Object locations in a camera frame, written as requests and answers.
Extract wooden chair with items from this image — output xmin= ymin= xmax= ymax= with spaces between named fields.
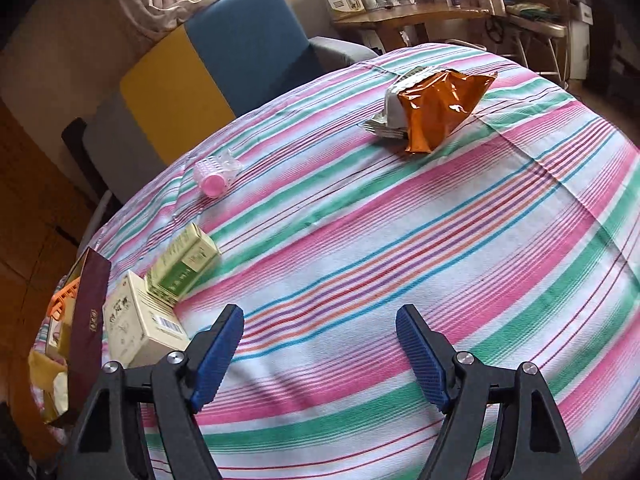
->
xmin=485 ymin=0 xmax=593 ymax=87

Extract beige illustrated tea box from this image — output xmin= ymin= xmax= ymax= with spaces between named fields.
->
xmin=103 ymin=271 xmax=190 ymax=368

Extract green and white carton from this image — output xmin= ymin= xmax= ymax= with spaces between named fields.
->
xmin=144 ymin=222 xmax=220 ymax=307

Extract gold and maroon storage box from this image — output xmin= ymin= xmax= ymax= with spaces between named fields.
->
xmin=28 ymin=247 xmax=111 ymax=428

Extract orange and white snack bag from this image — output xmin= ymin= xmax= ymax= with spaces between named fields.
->
xmin=361 ymin=66 xmax=497 ymax=154

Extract striped tablecloth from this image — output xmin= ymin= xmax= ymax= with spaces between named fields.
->
xmin=91 ymin=44 xmax=639 ymax=479

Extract wooden side table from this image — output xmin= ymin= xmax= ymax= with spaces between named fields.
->
xmin=334 ymin=3 xmax=491 ymax=52

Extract orange plastic rack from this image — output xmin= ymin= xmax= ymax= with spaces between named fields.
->
xmin=47 ymin=278 xmax=80 ymax=322

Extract colourful armchair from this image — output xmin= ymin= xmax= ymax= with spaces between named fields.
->
xmin=62 ymin=0 xmax=376 ymax=203

